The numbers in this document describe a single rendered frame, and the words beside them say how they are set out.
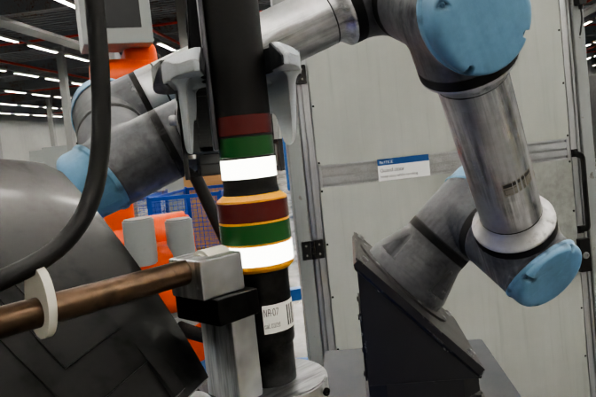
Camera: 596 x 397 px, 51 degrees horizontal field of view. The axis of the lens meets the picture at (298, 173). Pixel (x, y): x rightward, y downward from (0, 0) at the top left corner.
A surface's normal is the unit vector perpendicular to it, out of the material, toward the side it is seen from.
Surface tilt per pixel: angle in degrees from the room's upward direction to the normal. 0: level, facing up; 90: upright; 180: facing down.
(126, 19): 90
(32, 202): 37
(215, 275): 90
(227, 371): 90
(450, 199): 57
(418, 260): 67
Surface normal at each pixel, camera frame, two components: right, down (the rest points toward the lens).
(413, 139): 0.19, 0.02
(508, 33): 0.33, 0.33
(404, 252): -0.31, -0.58
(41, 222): 0.42, -0.81
